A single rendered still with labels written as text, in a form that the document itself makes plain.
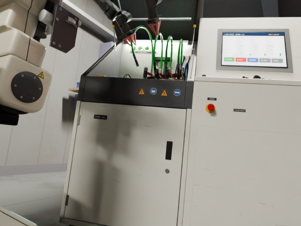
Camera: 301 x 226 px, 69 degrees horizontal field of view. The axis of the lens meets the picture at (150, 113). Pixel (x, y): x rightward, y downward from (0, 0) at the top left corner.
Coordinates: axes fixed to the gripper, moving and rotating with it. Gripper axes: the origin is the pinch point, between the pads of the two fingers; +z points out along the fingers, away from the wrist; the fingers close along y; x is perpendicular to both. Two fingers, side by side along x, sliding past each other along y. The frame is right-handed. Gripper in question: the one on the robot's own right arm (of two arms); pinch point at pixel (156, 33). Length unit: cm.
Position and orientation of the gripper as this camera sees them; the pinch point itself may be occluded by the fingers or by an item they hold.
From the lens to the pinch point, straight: 134.9
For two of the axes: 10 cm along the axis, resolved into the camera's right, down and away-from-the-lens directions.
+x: -9.0, -0.4, 4.3
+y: 3.8, -5.7, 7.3
